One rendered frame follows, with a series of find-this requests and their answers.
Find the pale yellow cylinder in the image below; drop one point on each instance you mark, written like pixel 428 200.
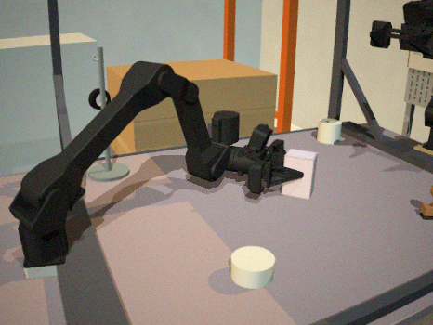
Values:
pixel 252 267

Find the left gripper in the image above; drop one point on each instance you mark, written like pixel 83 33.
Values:
pixel 417 41

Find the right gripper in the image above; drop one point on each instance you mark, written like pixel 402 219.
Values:
pixel 270 165

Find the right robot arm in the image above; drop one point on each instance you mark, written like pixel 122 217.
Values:
pixel 53 186

